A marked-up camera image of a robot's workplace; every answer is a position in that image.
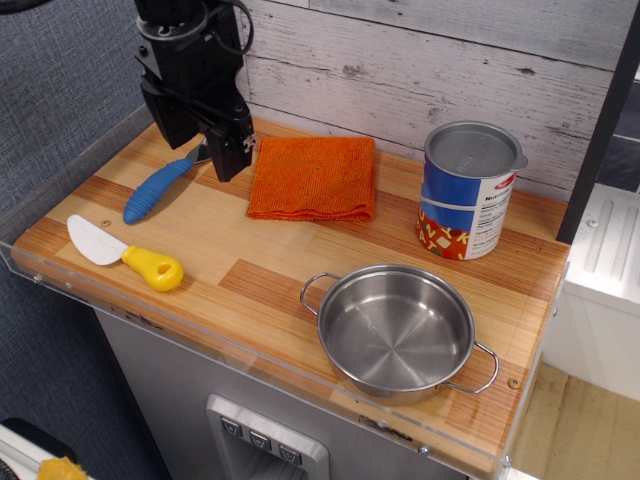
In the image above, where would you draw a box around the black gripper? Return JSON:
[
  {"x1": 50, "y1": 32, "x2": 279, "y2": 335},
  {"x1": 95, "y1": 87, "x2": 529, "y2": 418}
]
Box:
[{"x1": 136, "y1": 4, "x2": 256, "y2": 183}]

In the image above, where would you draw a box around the stainless steel pot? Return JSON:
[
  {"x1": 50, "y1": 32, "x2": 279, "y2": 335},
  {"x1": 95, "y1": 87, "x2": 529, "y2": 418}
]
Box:
[{"x1": 300, "y1": 264, "x2": 489, "y2": 405}]

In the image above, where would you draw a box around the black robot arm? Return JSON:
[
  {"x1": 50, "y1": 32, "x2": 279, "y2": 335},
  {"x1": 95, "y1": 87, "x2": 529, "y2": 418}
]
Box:
[{"x1": 136, "y1": 1, "x2": 255, "y2": 182}]

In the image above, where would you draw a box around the orange knitted cloth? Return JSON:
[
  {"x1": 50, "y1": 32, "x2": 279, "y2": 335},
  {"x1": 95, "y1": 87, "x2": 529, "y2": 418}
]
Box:
[{"x1": 248, "y1": 137, "x2": 376, "y2": 222}]

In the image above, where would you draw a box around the silver toy fridge cabinet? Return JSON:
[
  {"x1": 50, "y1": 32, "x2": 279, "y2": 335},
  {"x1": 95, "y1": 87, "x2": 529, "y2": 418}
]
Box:
[{"x1": 98, "y1": 312, "x2": 465, "y2": 479}]

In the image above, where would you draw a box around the blue labelled food can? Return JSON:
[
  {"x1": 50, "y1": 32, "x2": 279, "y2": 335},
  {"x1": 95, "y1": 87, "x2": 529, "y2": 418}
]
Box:
[{"x1": 416, "y1": 121, "x2": 528, "y2": 261}]

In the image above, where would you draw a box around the grey dispenser button panel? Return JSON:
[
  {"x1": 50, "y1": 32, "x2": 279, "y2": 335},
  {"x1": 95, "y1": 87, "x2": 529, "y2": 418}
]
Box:
[{"x1": 206, "y1": 394, "x2": 331, "y2": 479}]

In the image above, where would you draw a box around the yellow object at corner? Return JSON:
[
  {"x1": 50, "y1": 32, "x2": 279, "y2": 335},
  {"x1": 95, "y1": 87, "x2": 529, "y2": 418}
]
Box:
[{"x1": 36, "y1": 457, "x2": 89, "y2": 480}]

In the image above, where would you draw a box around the white ridged plastic box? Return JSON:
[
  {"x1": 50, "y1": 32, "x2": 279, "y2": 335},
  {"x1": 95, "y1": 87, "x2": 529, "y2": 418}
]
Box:
[{"x1": 542, "y1": 185, "x2": 639, "y2": 400}]

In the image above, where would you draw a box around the blue handled metal fork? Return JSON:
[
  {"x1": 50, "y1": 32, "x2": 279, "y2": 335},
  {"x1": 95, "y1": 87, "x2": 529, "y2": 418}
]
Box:
[{"x1": 123, "y1": 139, "x2": 209, "y2": 225}]

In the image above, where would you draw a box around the yellow handled white toy knife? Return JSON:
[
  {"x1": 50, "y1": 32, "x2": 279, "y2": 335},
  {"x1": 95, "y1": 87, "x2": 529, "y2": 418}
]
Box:
[{"x1": 66, "y1": 214, "x2": 184, "y2": 292}]

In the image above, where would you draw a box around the black right frame post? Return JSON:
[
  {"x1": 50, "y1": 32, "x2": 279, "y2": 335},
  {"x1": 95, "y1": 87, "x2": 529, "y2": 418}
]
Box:
[{"x1": 556, "y1": 2, "x2": 639, "y2": 244}]

